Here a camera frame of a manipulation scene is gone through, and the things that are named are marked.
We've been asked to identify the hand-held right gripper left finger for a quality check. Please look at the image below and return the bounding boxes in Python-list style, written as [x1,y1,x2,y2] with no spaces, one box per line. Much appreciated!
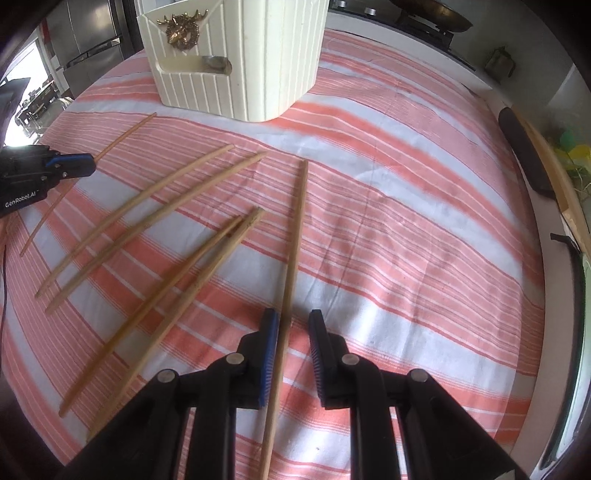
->
[55,308,280,480]

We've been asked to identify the black gas stove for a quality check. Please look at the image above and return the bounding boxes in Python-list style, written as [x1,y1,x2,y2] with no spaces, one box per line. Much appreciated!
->
[330,0,476,70]

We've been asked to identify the long wooden chopstick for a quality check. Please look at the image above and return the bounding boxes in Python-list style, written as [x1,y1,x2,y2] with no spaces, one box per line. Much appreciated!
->
[257,159,309,480]

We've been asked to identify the black cable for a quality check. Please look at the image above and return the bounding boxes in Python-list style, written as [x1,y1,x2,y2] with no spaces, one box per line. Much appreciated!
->
[0,222,10,352]

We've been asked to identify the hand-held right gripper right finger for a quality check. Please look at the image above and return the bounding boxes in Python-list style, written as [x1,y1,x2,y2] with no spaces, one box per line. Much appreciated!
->
[308,309,529,480]

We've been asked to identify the steel spoon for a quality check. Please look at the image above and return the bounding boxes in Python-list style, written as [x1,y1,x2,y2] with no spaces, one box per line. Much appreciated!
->
[201,54,233,75]

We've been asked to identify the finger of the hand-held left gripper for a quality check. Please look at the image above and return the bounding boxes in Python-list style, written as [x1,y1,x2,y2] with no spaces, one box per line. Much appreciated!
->
[45,154,93,169]
[59,159,98,181]

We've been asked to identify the grey refrigerator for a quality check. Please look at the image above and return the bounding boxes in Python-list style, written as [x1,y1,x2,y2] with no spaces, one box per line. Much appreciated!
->
[44,0,139,88]

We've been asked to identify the wooden cutting board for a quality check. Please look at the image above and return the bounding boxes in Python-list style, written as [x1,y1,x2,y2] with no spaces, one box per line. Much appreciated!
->
[512,111,591,252]

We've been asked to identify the dark oblong handle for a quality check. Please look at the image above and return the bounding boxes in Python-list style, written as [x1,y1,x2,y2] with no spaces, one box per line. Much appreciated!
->
[499,107,557,198]

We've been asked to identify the thin wooden chopstick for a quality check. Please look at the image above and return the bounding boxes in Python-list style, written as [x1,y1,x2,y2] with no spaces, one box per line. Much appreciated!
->
[20,113,158,258]

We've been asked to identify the pink white striped tablecloth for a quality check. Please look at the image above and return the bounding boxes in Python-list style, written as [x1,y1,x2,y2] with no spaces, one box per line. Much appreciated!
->
[0,28,546,480]

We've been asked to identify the wok with glass lid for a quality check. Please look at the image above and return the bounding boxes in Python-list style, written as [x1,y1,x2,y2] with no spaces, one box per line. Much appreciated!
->
[390,0,474,33]

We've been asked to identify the cream ribbed utensil holder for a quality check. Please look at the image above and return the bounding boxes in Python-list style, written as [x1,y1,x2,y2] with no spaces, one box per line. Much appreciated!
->
[137,0,331,123]

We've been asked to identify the yellow green bag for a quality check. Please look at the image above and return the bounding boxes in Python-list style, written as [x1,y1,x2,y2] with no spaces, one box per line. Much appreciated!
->
[551,129,591,185]

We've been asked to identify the pile of wooden chopsticks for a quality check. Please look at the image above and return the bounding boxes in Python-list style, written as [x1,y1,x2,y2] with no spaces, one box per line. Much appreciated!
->
[35,144,269,441]

